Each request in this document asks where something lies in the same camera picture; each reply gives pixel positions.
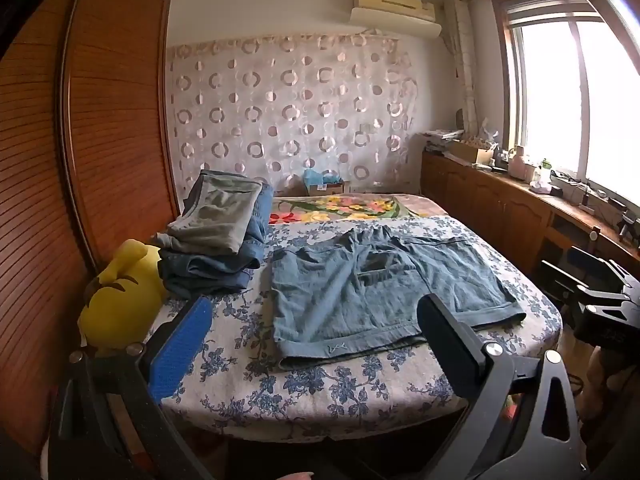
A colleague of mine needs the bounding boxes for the folded blue jeans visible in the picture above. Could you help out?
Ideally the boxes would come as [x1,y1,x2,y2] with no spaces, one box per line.
[158,198,272,299]

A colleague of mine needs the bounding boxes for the teal blue shorts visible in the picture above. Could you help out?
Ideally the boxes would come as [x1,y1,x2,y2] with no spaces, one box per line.
[271,226,526,370]

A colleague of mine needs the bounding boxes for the pink bottle on sill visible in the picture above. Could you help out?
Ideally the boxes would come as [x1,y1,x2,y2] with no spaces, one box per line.
[508,145,526,181]

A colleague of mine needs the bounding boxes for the window with brown frame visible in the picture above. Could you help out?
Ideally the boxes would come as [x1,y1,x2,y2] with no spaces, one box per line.
[491,0,639,204]

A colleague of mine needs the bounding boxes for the folded grey green pants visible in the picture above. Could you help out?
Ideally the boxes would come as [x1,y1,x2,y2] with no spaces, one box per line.
[154,170,272,257]

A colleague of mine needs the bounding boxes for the cardboard box with blue cloth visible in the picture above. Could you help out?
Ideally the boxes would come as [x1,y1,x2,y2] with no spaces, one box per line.
[303,169,349,196]

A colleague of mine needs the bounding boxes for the cardboard box on cabinet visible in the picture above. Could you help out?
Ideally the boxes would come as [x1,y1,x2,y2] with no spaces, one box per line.
[448,141,494,166]

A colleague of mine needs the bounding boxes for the wooden wardrobe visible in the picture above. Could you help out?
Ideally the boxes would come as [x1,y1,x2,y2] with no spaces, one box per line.
[1,0,178,462]

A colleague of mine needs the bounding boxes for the yellow plush toy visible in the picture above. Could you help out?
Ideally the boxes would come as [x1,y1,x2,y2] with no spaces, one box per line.
[78,238,168,356]

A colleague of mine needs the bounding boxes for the colourful floral blanket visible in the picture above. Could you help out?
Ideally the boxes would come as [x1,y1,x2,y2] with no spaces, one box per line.
[269,193,447,226]

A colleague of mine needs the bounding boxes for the circle patterned curtain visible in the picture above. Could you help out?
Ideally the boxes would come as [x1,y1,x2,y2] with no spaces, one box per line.
[166,34,419,197]

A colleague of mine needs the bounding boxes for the blue floral bed cover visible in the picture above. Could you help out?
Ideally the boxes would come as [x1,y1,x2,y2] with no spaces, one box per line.
[160,216,562,443]

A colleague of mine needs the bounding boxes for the tied white curtain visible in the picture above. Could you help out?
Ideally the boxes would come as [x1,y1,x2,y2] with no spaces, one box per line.
[444,0,478,138]

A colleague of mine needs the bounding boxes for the white air conditioner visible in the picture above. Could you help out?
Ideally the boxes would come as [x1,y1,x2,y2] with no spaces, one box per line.
[349,0,442,39]

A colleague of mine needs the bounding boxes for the wooden window side cabinet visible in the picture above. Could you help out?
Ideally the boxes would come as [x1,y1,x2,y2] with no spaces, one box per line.
[420,152,639,278]

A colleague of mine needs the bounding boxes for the stack of papers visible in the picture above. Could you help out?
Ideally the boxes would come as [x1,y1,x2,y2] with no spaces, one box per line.
[422,130,464,153]

